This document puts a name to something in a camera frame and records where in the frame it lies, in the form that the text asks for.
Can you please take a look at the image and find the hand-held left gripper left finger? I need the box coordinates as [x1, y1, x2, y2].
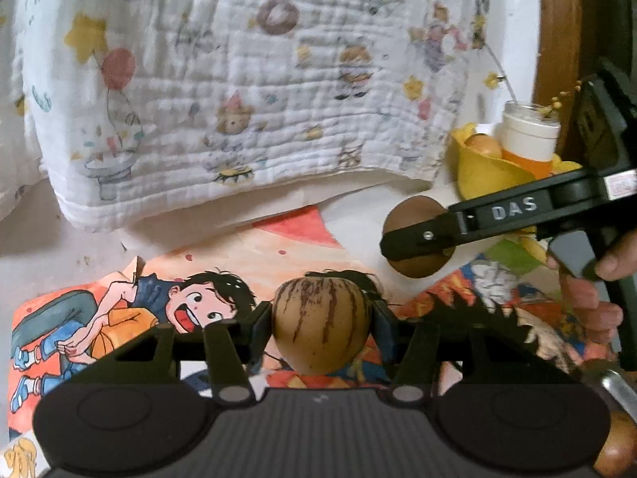
[64, 303, 274, 405]

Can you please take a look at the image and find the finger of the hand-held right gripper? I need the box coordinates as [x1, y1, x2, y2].
[379, 208, 463, 263]

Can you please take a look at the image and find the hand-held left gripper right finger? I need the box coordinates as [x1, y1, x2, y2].
[368, 303, 594, 403]

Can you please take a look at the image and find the round brown fruit with sticker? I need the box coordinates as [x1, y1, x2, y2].
[385, 195, 461, 279]

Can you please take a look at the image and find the small striped pepino melon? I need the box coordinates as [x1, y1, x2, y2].
[272, 277, 372, 377]

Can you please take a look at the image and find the person's right hand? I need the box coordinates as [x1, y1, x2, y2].
[546, 231, 637, 347]

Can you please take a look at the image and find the white and orange jar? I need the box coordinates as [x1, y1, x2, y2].
[497, 100, 563, 176]

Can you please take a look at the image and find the yellow bear poster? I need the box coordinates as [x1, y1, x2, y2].
[485, 235, 551, 272]

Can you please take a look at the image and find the yellow plastic bowl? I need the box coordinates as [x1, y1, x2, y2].
[450, 123, 584, 201]

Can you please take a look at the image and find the cartoon character poster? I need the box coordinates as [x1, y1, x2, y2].
[9, 203, 625, 478]

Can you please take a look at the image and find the twig with yellow flowers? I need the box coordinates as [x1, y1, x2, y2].
[477, 35, 584, 116]

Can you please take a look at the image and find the white printed blanket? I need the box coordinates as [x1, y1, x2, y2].
[0, 0, 503, 234]

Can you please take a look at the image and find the brown pear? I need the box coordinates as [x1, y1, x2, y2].
[594, 411, 637, 478]

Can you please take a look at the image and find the brown wooden frame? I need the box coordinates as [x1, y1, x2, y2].
[531, 0, 623, 125]

